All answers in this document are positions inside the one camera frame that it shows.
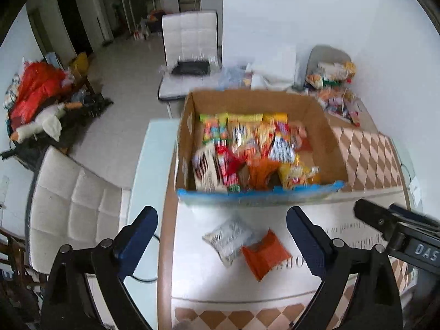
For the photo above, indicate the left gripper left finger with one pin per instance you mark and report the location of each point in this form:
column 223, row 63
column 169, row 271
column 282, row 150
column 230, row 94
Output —
column 133, row 239

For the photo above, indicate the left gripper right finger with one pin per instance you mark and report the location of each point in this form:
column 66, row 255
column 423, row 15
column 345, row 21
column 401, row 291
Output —
column 312, row 241

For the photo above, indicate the orange seed snack packet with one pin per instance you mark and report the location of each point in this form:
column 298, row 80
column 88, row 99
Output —
column 260, row 171

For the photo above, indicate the brown pastry snack packet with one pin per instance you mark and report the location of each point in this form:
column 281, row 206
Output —
column 299, row 136

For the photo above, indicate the grey chair with snacks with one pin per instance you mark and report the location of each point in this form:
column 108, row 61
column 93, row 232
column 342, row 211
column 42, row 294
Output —
column 328, row 67

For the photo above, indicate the small orange foil packet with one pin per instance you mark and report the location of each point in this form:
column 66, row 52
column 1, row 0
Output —
column 264, row 255

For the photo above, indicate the white padded chair near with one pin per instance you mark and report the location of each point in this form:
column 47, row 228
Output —
column 69, row 204

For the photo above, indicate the white padded chair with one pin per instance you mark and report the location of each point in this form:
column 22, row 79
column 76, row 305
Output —
column 69, row 204
column 189, row 37

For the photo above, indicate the patterned table mat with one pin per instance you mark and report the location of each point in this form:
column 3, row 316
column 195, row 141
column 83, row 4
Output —
column 194, row 284

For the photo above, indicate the white printed snack packet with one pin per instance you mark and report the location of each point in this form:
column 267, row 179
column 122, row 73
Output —
column 229, row 238

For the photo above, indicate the yellow instant noodle pack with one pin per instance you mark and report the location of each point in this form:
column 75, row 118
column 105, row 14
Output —
column 274, row 138

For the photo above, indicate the red snack bag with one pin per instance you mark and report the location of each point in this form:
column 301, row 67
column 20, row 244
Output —
column 230, row 166

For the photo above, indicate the cardboard box with blue print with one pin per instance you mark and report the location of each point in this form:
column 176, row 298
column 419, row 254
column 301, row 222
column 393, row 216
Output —
column 198, row 177

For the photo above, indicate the brown noodle snack bag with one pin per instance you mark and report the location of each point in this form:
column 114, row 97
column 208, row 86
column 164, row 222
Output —
column 242, row 133

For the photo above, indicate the colourful candy bag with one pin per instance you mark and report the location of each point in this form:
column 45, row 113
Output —
column 214, row 127

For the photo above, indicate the small cardboard snack box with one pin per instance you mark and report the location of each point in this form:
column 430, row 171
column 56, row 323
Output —
column 345, row 108

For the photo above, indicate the white goose plush toy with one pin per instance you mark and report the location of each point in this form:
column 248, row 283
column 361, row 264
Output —
column 47, row 121

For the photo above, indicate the red bag pile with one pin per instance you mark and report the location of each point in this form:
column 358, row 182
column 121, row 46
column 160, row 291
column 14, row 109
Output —
column 41, row 81

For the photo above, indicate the white cloth pile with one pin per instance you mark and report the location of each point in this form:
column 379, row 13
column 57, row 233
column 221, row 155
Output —
column 275, row 70

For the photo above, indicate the black item on chair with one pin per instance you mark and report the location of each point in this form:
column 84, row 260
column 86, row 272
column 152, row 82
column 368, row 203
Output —
column 192, row 68

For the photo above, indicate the white padded chair far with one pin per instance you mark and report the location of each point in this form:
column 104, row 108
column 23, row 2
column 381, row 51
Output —
column 189, row 37

